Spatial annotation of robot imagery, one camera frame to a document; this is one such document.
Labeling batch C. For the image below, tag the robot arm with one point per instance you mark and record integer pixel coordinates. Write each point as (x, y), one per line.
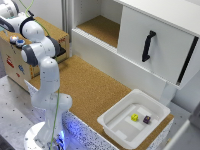
(48, 83)

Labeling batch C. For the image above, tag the blue button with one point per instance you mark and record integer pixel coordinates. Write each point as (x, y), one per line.
(20, 42)

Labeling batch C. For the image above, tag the white cabinet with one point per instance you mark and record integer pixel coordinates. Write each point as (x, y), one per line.
(100, 56)

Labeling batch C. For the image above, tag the white sliding door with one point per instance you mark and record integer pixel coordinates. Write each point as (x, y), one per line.
(133, 36)

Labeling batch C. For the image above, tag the yellow block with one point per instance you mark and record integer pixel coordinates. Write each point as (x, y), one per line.
(134, 117)

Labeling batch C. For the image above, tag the white plastic box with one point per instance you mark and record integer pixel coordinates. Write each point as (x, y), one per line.
(116, 128)

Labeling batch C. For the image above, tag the purple block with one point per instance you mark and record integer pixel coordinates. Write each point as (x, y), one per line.
(146, 119)

